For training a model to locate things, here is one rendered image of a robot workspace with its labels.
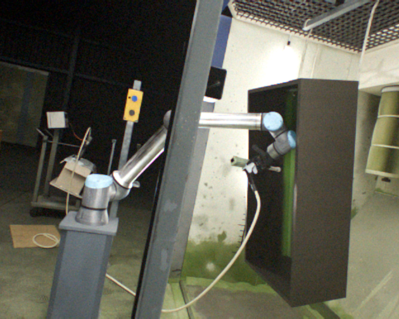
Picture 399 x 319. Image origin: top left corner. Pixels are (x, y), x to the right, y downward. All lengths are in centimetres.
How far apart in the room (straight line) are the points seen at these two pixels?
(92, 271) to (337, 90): 164
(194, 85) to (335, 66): 259
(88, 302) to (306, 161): 143
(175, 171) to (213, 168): 203
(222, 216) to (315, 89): 148
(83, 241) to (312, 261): 125
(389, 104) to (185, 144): 248
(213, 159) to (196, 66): 204
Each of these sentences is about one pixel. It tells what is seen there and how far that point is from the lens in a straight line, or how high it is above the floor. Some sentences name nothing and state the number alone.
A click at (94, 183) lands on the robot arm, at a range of 190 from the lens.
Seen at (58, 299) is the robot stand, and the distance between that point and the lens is 206.
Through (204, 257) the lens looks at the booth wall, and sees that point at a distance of 286.
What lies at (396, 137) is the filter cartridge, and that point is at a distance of 296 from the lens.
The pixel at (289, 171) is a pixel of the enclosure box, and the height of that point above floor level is 115.
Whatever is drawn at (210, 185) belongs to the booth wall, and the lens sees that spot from 270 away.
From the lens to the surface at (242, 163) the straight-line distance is 189.
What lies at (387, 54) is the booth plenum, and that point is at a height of 223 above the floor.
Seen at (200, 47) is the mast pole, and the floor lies 141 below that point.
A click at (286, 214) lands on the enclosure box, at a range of 244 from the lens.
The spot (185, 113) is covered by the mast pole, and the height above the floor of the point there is 127.
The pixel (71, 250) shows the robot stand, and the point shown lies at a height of 50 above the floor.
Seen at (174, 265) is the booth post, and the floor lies 16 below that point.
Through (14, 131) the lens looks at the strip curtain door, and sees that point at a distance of 1212.
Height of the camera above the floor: 122
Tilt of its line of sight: 3 degrees down
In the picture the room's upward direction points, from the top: 11 degrees clockwise
